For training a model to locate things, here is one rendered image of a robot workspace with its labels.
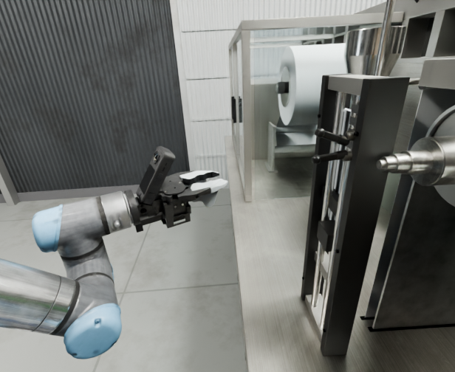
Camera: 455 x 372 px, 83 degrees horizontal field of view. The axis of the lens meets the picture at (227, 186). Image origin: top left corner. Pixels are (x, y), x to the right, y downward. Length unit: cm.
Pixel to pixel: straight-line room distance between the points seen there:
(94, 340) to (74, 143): 326
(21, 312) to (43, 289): 3
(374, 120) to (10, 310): 51
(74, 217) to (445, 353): 78
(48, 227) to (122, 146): 294
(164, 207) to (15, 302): 26
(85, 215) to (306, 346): 53
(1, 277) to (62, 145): 331
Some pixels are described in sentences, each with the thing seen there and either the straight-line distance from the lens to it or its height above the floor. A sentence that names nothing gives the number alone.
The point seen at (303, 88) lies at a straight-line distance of 109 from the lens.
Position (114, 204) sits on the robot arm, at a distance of 52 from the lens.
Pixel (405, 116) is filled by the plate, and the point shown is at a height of 127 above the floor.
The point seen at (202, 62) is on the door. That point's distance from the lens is 307.
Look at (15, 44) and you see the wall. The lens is 370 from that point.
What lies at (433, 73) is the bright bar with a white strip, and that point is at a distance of 47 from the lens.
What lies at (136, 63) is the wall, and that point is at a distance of 322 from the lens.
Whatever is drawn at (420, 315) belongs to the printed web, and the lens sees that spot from 77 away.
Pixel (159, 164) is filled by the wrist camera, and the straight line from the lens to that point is 50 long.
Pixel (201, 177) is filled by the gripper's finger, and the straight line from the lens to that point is 59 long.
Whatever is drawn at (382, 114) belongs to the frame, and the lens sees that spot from 40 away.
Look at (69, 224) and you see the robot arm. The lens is 52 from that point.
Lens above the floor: 146
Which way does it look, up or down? 25 degrees down
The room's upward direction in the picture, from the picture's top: 3 degrees counter-clockwise
